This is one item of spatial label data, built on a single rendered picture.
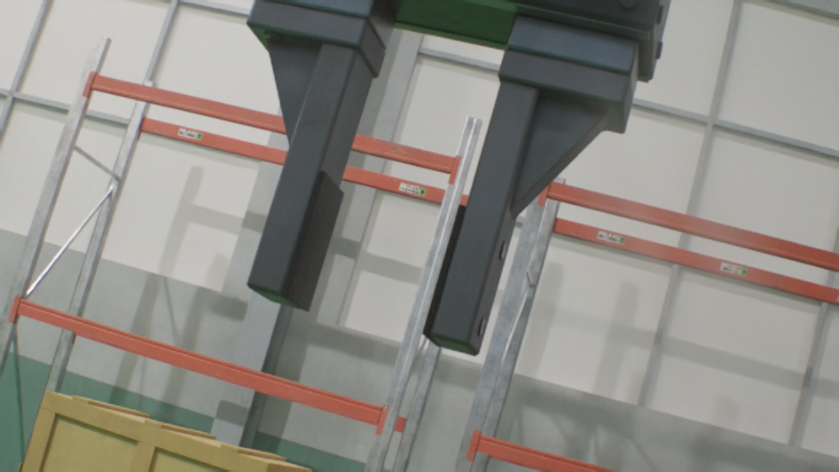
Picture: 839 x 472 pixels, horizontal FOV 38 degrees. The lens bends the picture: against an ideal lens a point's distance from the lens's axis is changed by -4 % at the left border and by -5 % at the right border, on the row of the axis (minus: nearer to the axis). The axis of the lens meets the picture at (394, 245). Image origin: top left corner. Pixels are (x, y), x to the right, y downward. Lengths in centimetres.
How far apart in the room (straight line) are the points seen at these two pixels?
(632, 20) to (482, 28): 6
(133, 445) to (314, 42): 554
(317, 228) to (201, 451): 539
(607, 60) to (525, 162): 4
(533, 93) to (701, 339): 969
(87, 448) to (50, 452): 20
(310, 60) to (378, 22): 2
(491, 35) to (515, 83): 4
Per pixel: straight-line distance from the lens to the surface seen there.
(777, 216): 1032
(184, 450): 580
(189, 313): 1040
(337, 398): 815
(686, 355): 1003
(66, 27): 1163
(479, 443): 799
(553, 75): 38
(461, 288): 37
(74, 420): 605
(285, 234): 38
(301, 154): 38
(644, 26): 37
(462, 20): 41
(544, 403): 986
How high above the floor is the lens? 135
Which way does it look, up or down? 9 degrees up
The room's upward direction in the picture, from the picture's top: 16 degrees clockwise
